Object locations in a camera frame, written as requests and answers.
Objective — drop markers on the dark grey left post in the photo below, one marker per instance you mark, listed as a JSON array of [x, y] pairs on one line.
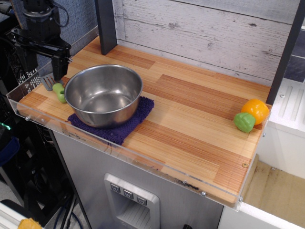
[[106, 25]]

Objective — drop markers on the stainless steel pot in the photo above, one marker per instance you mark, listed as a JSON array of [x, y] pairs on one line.
[[104, 96]]

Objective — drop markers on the white toy sink unit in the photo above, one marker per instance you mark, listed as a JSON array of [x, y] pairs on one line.
[[274, 193]]

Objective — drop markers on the grey dispenser panel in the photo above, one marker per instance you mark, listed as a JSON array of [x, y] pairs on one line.
[[132, 207]]

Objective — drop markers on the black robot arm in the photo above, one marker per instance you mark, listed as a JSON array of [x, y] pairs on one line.
[[37, 5]]

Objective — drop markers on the clear acrylic guard rail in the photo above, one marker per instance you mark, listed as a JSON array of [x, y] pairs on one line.
[[188, 137]]

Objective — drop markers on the dark grey right post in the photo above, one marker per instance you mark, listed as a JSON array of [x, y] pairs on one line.
[[287, 52]]

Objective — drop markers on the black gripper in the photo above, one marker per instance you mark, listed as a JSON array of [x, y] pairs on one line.
[[43, 36]]

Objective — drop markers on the purple cloth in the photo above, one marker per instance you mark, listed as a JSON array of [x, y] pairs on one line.
[[118, 134]]

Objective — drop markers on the dark grey post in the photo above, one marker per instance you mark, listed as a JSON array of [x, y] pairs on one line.
[[287, 52], [106, 25]]

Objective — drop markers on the black plastic crate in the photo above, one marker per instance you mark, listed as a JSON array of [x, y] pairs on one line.
[[11, 69]]

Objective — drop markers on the silver toy fridge cabinet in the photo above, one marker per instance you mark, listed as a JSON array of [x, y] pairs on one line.
[[180, 207]]

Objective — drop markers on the green toy pepper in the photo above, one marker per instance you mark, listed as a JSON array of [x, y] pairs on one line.
[[244, 122]]

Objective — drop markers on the orange toy pepper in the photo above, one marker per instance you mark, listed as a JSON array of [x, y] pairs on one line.
[[257, 109]]

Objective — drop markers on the green handled grey spatula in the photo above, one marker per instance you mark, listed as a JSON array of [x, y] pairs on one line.
[[50, 84]]

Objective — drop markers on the blue fabric panel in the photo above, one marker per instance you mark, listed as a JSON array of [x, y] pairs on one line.
[[81, 29]]

